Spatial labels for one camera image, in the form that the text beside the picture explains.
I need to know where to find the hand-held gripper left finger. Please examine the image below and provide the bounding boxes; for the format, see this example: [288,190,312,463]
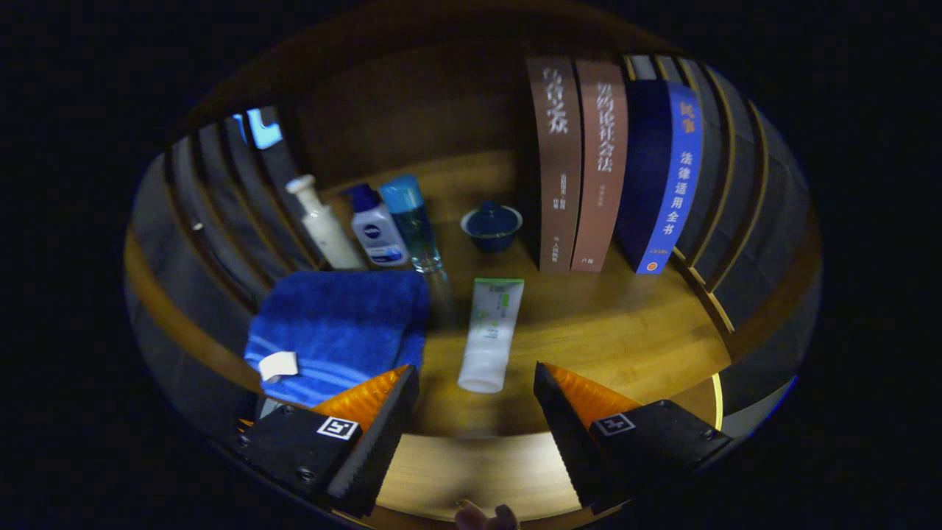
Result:
[234,364,420,517]

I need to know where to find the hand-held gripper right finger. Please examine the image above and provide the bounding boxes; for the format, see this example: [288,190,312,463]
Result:
[534,361,734,515]

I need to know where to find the white and green tube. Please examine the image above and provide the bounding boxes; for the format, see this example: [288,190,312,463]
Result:
[457,278,525,394]

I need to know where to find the wooden countertop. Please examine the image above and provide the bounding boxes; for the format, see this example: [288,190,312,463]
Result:
[243,151,737,520]

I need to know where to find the brown wooden cabinet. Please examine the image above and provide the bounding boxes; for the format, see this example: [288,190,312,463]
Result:
[124,4,824,523]

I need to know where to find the folded blue towel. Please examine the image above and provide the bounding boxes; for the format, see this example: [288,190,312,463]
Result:
[244,269,430,408]

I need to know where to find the white bottle with blue cap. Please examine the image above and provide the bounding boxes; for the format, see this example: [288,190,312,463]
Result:
[346,183,410,267]

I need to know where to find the white pump bottle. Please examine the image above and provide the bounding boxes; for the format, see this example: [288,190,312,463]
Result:
[286,174,366,271]

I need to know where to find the clear teal bottle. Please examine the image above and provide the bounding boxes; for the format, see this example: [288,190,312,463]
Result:
[378,174,451,295]

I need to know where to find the dark blue lidded teacup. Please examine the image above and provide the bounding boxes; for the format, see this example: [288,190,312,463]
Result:
[461,201,524,254]

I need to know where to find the brown book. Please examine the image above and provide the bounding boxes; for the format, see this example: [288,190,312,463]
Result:
[525,56,584,275]
[570,60,629,273]

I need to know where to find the blue book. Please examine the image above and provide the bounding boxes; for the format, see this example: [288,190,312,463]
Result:
[615,79,704,275]

